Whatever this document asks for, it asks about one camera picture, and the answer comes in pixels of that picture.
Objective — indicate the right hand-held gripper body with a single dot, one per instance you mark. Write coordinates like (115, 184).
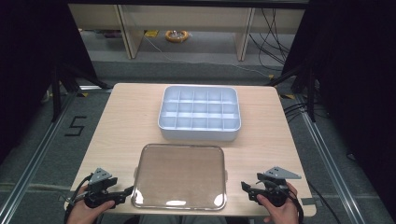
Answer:
(275, 186)

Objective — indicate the clear plastic lid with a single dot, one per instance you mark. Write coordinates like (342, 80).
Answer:
(180, 175)

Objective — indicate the black metal stand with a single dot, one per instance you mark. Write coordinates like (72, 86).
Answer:
(303, 84)
(67, 84)

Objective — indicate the dark curtain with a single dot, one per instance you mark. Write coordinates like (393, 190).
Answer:
(358, 77)
(28, 62)

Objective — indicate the aluminium floor rail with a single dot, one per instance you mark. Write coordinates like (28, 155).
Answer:
(330, 165)
(28, 174)

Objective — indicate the white divided storage box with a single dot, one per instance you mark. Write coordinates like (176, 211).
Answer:
(199, 112)

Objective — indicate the light wooden desk frame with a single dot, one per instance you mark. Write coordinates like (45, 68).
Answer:
(190, 20)

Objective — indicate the person's left hand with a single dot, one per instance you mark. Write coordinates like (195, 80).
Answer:
(85, 214)

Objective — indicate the yellow tape roll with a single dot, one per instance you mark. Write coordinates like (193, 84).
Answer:
(176, 36)

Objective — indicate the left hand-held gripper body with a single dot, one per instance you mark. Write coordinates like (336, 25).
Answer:
(99, 183)

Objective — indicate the person's right hand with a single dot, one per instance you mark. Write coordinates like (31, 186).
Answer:
(280, 214)

